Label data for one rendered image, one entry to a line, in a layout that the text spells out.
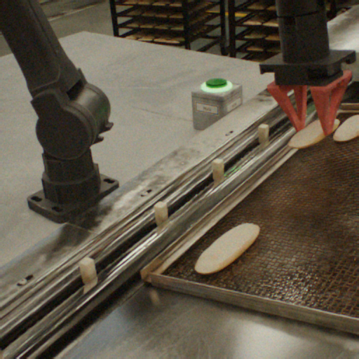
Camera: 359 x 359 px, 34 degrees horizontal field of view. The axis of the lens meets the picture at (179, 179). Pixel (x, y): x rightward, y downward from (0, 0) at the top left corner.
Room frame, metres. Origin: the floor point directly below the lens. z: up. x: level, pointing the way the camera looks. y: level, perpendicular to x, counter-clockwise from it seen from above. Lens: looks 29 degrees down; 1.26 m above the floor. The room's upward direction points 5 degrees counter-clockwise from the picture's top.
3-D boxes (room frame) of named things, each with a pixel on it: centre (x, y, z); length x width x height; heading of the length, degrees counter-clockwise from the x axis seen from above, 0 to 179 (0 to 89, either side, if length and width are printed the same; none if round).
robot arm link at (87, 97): (0.78, 0.14, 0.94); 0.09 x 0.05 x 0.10; 77
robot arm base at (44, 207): (0.78, 0.16, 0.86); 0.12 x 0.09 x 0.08; 136
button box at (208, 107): (1.01, -0.08, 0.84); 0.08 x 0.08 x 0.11; 52
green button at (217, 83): (1.01, -0.08, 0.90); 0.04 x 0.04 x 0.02
